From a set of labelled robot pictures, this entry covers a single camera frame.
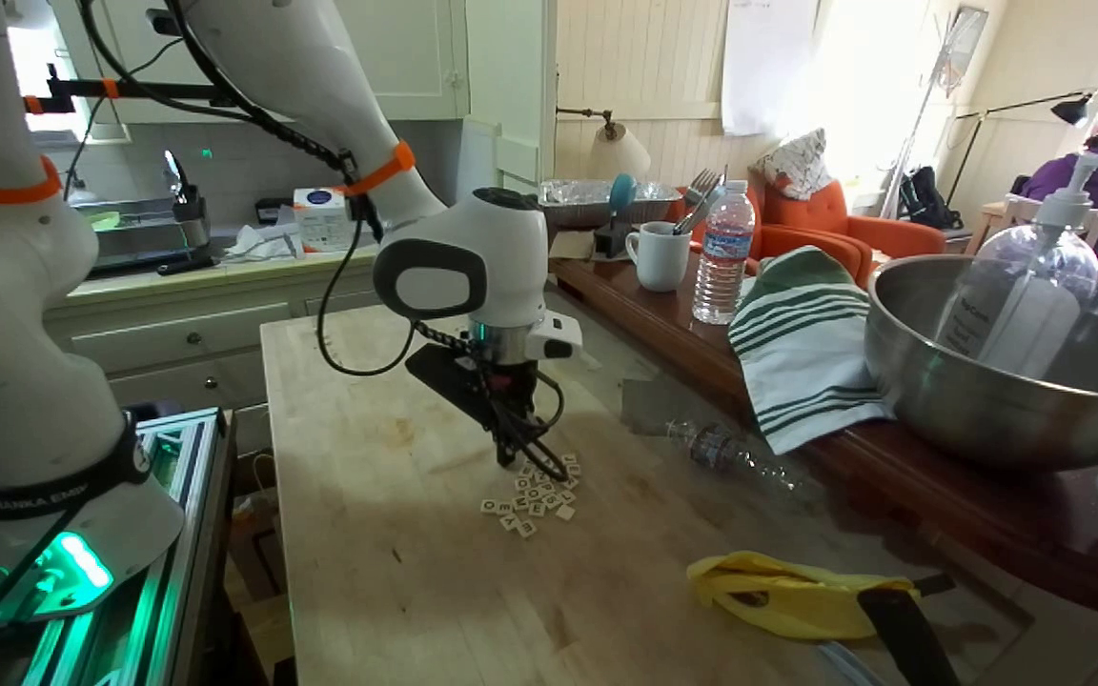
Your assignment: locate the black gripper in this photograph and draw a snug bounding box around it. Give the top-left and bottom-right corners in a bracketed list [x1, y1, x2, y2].
[470, 359, 576, 486]

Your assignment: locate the white wall cabinet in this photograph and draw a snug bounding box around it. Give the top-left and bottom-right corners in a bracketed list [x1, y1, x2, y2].
[315, 0, 560, 195]

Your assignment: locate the crushed clear plastic bottle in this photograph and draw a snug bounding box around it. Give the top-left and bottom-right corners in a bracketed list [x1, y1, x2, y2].
[665, 416, 798, 494]

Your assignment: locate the grey robot mount plate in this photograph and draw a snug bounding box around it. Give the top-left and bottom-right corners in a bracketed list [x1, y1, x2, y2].
[0, 474, 185, 616]

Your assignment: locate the black bag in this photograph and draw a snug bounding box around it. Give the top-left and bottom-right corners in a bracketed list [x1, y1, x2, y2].
[897, 164, 968, 231]

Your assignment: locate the clear pump dispenser bottle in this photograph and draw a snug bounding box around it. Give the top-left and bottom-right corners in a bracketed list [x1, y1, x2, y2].
[929, 150, 1098, 380]

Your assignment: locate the silver black kitchen appliance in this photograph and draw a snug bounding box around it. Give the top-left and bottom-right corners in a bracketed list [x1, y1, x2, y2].
[66, 150, 216, 278]

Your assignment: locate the dark brown wooden table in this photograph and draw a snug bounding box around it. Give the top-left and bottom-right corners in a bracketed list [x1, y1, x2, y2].
[554, 251, 1098, 627]

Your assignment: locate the white hanging paper sheet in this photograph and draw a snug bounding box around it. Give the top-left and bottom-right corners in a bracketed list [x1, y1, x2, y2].
[715, 0, 818, 142]

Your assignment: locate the black horizontal rod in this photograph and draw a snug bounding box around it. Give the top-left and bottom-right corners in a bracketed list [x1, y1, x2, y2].
[19, 66, 216, 122]

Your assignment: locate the metal spoon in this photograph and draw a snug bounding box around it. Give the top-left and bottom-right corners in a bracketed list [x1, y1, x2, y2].
[676, 167, 726, 239]

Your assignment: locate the green lit aluminium rail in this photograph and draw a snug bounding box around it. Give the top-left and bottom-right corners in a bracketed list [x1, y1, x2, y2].
[0, 404, 241, 686]

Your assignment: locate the black floor lamp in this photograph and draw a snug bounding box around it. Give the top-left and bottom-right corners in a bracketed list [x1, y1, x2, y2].
[943, 87, 1098, 204]

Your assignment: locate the orange cable strap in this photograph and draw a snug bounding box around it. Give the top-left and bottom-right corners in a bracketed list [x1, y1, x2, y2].
[337, 136, 422, 203]
[0, 156, 67, 213]

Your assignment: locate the white green striped towel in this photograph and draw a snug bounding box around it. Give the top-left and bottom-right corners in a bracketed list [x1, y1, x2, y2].
[726, 242, 898, 458]

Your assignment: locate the yellow banana peel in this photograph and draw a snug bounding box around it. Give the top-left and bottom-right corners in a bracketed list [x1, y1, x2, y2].
[682, 550, 926, 644]

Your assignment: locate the patterned cushion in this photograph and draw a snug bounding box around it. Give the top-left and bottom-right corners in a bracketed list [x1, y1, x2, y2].
[756, 126, 836, 203]

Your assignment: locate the white drawer cabinet counter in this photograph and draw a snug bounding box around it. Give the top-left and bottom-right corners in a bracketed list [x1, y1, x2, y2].
[46, 242, 380, 419]

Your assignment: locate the white crumpled cloth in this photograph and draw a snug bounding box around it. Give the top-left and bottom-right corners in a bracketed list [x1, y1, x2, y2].
[222, 221, 314, 268]

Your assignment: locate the aluminium foil tray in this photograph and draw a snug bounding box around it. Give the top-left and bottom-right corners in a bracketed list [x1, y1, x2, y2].
[534, 176, 686, 236]

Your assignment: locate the orange armchair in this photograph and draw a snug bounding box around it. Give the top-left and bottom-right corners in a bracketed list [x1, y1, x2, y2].
[668, 167, 949, 291]

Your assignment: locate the white paper towel roll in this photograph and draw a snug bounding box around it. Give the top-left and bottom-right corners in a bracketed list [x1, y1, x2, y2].
[290, 184, 353, 251]

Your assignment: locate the desk lamp white shade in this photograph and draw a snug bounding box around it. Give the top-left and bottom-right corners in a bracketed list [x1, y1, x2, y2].
[556, 108, 657, 184]

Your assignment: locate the white ceramic mug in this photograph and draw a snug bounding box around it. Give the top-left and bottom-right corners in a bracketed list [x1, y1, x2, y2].
[623, 217, 694, 296]

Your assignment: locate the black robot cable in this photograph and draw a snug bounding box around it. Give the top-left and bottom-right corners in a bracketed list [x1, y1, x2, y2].
[72, 0, 422, 380]

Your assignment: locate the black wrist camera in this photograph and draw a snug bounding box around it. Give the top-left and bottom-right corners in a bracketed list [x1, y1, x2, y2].
[403, 344, 502, 435]

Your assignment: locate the leaning white frame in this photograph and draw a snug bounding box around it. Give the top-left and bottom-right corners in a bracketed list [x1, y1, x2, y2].
[926, 2, 990, 100]

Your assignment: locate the clear plastic water bottle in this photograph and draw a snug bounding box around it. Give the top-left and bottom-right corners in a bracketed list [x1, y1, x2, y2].
[689, 178, 760, 327]

